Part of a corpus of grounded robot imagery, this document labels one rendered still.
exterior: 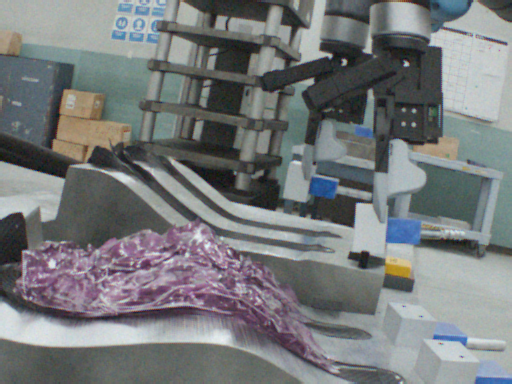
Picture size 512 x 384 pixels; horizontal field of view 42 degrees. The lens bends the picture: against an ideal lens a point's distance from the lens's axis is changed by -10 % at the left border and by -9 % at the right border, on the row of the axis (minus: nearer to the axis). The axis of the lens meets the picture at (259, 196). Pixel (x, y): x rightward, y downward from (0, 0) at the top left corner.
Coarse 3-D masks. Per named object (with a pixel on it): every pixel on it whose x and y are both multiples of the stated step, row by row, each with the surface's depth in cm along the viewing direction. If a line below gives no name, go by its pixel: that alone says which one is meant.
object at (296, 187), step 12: (288, 168) 109; (300, 168) 109; (312, 168) 108; (288, 180) 109; (300, 180) 109; (312, 180) 109; (324, 180) 109; (336, 180) 109; (288, 192) 109; (300, 192) 109; (312, 192) 109; (324, 192) 109; (336, 192) 110; (348, 192) 110; (360, 192) 109
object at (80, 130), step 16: (64, 96) 737; (80, 96) 732; (96, 96) 734; (64, 112) 738; (80, 112) 733; (96, 112) 745; (64, 128) 741; (80, 128) 738; (96, 128) 734; (112, 128) 730; (128, 128) 746; (64, 144) 741; (80, 144) 739; (96, 144) 735; (112, 144) 731; (128, 144) 753; (80, 160) 738
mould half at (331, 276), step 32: (64, 192) 80; (96, 192) 79; (128, 192) 79; (64, 224) 81; (96, 224) 80; (128, 224) 79; (160, 224) 78; (224, 224) 89; (288, 224) 98; (256, 256) 77; (288, 256) 76; (320, 256) 78; (384, 256) 84; (320, 288) 76; (352, 288) 75
